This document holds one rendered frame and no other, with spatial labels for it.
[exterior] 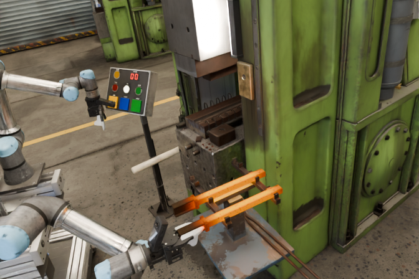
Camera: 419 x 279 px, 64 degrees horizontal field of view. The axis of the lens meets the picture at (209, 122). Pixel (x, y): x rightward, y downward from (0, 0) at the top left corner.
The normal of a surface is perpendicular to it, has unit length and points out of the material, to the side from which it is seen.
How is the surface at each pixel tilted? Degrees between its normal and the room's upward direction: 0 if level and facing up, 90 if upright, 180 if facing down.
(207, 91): 90
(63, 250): 0
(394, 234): 0
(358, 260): 0
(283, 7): 89
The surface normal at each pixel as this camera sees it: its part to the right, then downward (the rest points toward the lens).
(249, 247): -0.11, -0.88
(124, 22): 0.36, 0.40
